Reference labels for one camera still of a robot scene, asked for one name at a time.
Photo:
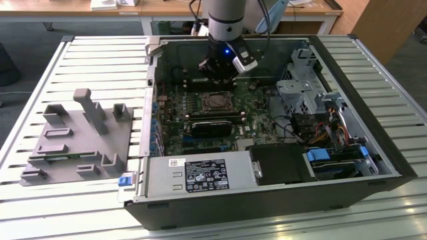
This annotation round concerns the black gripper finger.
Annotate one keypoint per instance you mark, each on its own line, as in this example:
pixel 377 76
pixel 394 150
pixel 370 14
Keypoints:
pixel 228 77
pixel 205 66

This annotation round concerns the silver CPU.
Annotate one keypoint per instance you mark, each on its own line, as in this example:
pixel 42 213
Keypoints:
pixel 217 100

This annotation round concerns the CPU socket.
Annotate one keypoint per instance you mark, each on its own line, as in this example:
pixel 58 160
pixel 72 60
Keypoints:
pixel 216 111

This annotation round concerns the black RAM slot bank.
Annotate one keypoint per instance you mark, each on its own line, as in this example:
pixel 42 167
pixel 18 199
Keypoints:
pixel 197 87
pixel 213 117

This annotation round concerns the green circuit board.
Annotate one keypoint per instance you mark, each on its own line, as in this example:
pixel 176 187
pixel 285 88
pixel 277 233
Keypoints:
pixel 162 27

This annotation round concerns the green motherboard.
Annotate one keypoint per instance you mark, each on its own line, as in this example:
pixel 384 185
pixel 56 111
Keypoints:
pixel 256 120

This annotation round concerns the black graphics card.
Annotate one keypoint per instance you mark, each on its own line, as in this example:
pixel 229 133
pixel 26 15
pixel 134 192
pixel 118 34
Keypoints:
pixel 209 128

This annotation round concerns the silver metal drive cage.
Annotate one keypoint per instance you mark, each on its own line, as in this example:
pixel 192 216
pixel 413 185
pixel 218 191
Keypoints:
pixel 300 87

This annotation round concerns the small silver heat sink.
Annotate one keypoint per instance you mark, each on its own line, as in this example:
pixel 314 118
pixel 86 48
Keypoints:
pixel 244 144

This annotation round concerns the white paper sheets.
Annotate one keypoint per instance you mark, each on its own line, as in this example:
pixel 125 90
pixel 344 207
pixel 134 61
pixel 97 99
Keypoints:
pixel 300 2

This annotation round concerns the white box with dark print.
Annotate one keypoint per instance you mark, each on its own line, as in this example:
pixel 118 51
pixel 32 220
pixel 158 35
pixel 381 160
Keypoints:
pixel 128 2

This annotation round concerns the blue disk carrier tab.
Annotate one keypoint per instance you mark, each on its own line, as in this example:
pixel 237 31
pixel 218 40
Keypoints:
pixel 316 155
pixel 362 151

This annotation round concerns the grey power supply unit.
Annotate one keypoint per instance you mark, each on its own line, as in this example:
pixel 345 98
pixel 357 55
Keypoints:
pixel 160 180

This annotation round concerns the grey plastic parts rack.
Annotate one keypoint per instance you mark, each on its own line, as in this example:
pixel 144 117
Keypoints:
pixel 82 140

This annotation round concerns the wooden cabinet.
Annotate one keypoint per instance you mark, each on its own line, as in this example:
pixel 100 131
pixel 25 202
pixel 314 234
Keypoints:
pixel 382 25

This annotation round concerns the blue plastic latch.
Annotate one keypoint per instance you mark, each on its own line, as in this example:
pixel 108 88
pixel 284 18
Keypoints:
pixel 124 181

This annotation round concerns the green RAM stick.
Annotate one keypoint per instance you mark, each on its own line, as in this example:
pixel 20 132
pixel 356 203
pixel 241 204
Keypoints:
pixel 77 156

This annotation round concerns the black open PC case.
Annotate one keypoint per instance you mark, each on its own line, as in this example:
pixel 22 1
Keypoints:
pixel 233 212

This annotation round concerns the metal disk bay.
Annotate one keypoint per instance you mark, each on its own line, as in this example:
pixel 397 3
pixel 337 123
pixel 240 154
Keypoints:
pixel 366 167

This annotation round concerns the black bin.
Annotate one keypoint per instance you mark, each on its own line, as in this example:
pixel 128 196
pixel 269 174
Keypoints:
pixel 8 70

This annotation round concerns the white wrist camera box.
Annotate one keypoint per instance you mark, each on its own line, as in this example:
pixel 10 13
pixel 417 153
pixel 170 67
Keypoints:
pixel 244 63

